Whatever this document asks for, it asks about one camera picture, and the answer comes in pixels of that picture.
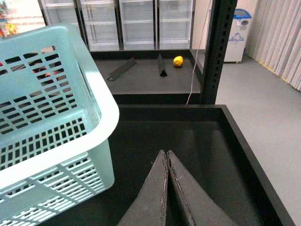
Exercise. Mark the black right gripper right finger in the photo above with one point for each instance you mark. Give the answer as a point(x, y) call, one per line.
point(196, 206)

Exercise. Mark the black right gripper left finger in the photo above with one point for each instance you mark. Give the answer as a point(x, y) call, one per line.
point(149, 207)

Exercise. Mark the light blue plastic basket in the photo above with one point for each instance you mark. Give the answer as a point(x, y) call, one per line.
point(54, 149)

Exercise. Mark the flat black divider strip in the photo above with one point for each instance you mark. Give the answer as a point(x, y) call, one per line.
point(122, 69)

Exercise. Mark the black triangular divider wedge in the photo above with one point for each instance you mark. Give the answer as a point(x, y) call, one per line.
point(161, 66)

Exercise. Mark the yellow lemon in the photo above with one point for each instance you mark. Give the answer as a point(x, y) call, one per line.
point(178, 61)

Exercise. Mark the orange red tomato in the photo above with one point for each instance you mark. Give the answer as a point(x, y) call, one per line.
point(45, 74)

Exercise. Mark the beige vertical blinds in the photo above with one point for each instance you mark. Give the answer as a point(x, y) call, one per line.
point(275, 39)

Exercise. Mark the glass door display fridge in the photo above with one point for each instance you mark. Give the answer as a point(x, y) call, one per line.
point(107, 25)

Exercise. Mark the white blue chest freezer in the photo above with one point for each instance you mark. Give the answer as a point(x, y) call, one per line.
point(238, 35)

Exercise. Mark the dark metal shelf post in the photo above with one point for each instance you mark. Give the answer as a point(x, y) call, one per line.
point(220, 22)

